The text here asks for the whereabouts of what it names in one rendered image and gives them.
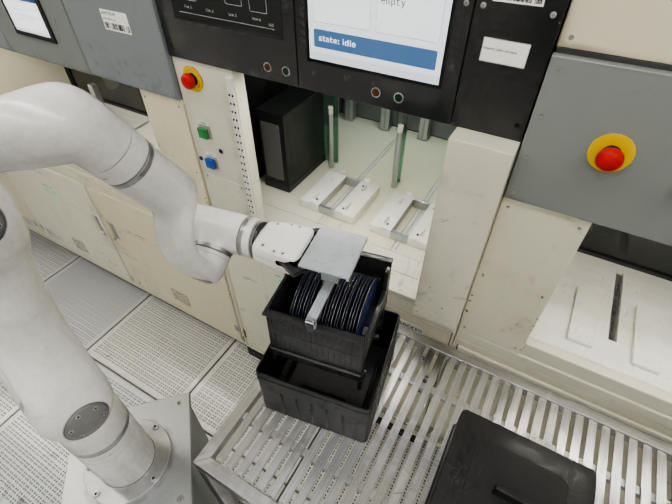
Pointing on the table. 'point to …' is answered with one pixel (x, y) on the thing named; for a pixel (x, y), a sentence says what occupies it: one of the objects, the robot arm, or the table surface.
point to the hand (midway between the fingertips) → (332, 257)
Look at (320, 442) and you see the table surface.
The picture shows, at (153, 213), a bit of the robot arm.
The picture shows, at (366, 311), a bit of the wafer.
